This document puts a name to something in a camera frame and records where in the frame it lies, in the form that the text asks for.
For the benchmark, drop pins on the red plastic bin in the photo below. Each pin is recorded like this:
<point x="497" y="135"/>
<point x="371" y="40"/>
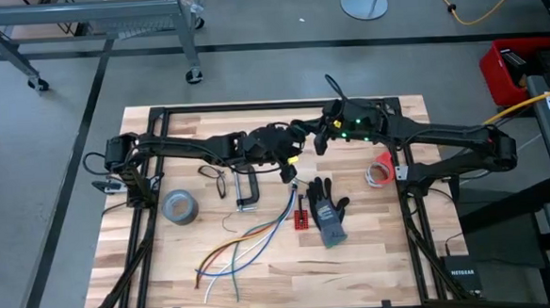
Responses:
<point x="493" y="81"/>

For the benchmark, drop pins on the black C-clamp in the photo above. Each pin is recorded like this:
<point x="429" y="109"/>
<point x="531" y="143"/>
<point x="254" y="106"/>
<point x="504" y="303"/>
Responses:
<point x="254" y="185"/>

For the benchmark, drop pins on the silver lamp stand round base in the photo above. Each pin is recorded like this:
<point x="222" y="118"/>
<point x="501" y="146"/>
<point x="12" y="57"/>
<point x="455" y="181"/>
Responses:
<point x="361" y="5"/>

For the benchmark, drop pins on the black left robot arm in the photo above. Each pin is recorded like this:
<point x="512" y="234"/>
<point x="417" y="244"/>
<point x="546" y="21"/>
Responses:
<point x="185" y="147"/>

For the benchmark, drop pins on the black Netgear network switch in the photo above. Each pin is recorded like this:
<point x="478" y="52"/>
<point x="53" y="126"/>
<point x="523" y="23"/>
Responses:
<point x="461" y="276"/>

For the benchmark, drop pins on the black aluminium table frame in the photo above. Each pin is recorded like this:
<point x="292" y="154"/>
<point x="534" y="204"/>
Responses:
<point x="272" y="105"/>

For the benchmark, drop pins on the grey metal cart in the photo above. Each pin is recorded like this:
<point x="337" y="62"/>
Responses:
<point x="74" y="12"/>

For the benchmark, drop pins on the red studded toy brick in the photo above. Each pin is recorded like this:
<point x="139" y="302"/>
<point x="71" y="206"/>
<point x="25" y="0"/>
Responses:
<point x="301" y="220"/>

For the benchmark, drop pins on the black and grey work glove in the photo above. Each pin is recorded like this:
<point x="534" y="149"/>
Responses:
<point x="328" y="217"/>

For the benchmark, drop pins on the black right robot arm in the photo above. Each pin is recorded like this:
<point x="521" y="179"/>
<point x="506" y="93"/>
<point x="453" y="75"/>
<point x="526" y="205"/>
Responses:
<point x="443" y="133"/>

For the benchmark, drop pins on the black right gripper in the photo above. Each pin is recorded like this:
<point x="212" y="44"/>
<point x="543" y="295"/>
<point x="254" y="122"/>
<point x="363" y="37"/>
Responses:
<point x="332" y="127"/>

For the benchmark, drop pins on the grey duct tape roll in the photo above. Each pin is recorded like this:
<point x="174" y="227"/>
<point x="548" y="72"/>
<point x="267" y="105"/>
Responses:
<point x="167" y="209"/>

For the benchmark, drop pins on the white tape roll red dispenser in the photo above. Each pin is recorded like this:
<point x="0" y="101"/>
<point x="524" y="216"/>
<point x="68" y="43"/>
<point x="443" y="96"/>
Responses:
<point x="389" y="164"/>

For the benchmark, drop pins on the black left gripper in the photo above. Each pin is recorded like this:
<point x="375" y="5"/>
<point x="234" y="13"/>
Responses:
<point x="272" y="144"/>

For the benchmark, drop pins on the black framed safety glasses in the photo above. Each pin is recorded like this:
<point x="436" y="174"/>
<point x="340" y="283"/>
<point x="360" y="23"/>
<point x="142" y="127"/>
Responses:
<point x="222" y="185"/>

